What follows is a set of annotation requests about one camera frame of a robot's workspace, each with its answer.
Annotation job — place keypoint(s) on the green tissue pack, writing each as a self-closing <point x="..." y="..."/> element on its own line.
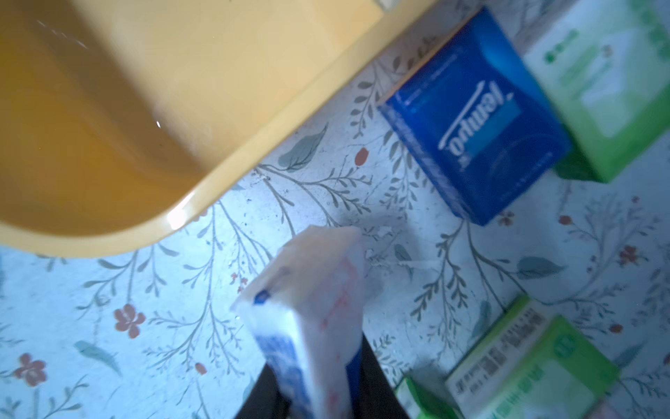
<point x="419" y="403"/>
<point x="604" y="66"/>
<point x="532" y="363"/>

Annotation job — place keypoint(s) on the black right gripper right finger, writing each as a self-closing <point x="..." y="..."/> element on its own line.
<point x="377" y="399"/>

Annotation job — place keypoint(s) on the pink floral tissue pack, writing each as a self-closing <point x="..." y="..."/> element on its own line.
<point x="305" y="312"/>

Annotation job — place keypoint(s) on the yellow storage box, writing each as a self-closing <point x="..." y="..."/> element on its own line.
<point x="122" y="121"/>

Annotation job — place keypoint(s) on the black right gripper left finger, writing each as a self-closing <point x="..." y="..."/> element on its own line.
<point x="265" y="400"/>

